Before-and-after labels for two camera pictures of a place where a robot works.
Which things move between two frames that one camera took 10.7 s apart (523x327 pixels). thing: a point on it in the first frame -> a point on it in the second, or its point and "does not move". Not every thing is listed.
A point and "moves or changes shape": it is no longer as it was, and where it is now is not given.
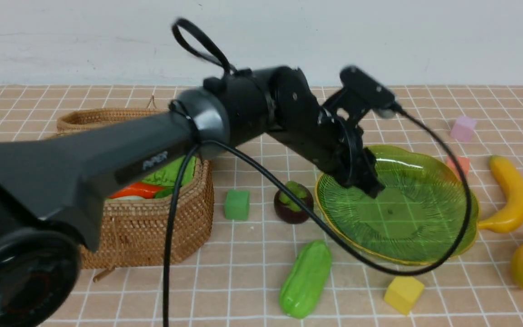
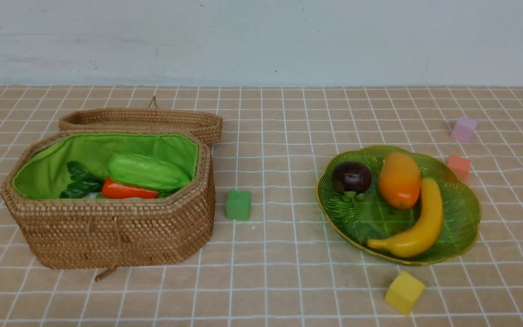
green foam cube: [237, 204] does not move
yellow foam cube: [403, 293] does not move
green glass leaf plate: [416, 220] does not move
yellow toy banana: [516, 206] -> [419, 235]
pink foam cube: [462, 130] does not move
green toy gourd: [306, 280] moves or changes shape
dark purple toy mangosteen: [286, 211] moves or changes shape
